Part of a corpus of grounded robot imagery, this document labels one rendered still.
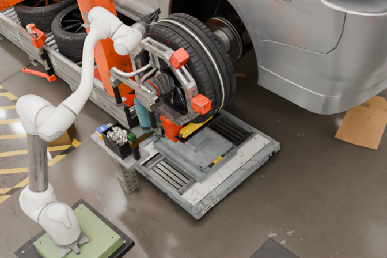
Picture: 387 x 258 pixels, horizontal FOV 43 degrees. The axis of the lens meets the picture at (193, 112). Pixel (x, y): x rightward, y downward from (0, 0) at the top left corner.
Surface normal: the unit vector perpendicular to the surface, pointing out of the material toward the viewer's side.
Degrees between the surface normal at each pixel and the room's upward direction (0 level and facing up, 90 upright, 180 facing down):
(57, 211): 10
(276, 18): 90
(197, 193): 0
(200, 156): 0
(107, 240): 4
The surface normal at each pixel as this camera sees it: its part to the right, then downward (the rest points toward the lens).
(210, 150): -0.11, -0.74
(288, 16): -0.72, 0.52
